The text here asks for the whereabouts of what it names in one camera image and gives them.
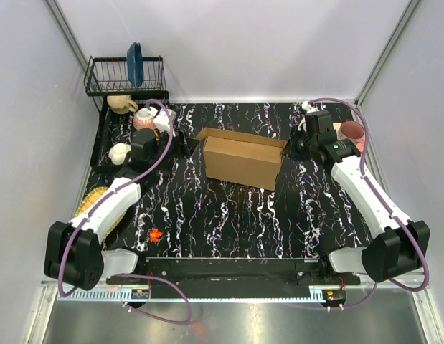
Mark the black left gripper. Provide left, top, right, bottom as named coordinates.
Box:
left=149, top=126, right=199, bottom=169

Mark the brown cardboard box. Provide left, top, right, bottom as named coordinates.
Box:
left=196, top=128, right=287, bottom=191

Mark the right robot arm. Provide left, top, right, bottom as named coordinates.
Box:
left=284, top=110, right=430, bottom=284

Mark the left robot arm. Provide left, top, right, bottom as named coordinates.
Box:
left=43, top=129, right=199, bottom=290

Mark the pink patterned mug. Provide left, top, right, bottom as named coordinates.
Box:
left=337, top=120, right=365, bottom=153

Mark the pink patterned bowl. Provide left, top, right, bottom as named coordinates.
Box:
left=133, top=107, right=159, bottom=130

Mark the white flower-shaped bowl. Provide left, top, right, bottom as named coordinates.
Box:
left=108, top=143, right=131, bottom=166

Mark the cream ceramic mug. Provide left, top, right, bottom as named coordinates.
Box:
left=107, top=95, right=138, bottom=115

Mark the orange red small toy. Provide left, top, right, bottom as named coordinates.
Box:
left=149, top=229, right=164, bottom=243

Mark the blue plate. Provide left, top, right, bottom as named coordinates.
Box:
left=126, top=42, right=143, bottom=87

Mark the black dish rack tray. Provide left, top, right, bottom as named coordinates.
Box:
left=84, top=56, right=169, bottom=173

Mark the yellow bamboo mat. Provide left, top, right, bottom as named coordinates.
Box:
left=71, top=189, right=128, bottom=242

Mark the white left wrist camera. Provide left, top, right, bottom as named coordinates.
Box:
left=153, top=109, right=176, bottom=133

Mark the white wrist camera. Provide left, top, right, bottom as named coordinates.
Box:
left=153, top=109, right=176, bottom=133
left=298, top=101, right=318, bottom=132

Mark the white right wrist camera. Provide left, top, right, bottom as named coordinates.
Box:
left=298, top=101, right=318, bottom=132

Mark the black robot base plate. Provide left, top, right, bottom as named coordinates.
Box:
left=105, top=257, right=362, bottom=309

